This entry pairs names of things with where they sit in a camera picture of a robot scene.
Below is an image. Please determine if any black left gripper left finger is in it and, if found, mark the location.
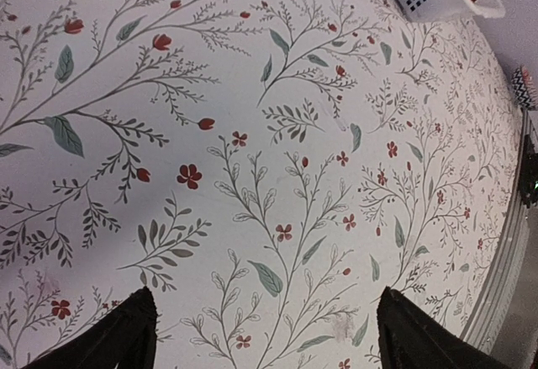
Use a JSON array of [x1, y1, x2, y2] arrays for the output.
[[27, 287, 157, 369]]

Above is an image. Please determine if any pink object at right edge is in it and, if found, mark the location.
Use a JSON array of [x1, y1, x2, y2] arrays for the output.
[[511, 66, 537, 111]]

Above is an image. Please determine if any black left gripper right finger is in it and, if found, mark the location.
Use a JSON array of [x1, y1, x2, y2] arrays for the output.
[[377, 287, 506, 369]]

